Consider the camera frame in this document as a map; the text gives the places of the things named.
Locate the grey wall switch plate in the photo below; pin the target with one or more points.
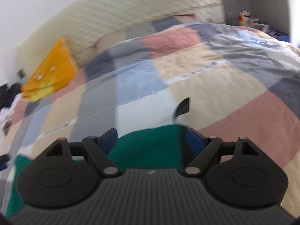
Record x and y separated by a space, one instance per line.
20 74

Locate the blue tray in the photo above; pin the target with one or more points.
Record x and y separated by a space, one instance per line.
281 36

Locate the patchwork plaid duvet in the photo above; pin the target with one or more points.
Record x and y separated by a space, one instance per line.
240 82

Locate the green printed sweatshirt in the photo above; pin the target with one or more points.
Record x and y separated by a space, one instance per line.
155 148

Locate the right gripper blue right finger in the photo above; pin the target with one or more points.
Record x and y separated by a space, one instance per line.
206 150

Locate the black clothes pile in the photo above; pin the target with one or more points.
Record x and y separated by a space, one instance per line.
7 95

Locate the orange bottle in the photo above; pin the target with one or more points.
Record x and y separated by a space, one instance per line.
242 20

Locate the cream quilted headboard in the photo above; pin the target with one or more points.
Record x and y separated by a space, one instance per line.
85 21

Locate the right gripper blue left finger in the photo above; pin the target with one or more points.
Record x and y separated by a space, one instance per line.
97 150

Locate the white clothes pile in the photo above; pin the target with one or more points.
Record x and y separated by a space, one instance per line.
7 113

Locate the orange crown pillow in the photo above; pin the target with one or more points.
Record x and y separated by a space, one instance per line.
55 72

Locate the plaid bed pillow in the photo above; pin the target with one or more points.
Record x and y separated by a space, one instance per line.
109 40

